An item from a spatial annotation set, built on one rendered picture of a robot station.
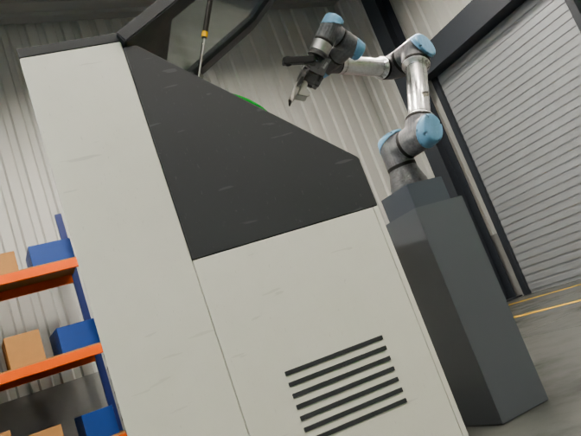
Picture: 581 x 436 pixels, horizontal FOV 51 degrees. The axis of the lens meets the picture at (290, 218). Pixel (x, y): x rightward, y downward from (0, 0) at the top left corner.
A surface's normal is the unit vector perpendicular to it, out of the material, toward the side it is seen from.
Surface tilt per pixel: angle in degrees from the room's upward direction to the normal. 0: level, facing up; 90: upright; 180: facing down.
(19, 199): 90
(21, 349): 90
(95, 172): 90
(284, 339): 90
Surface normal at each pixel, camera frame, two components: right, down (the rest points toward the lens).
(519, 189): -0.85, 0.22
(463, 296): 0.40, -0.33
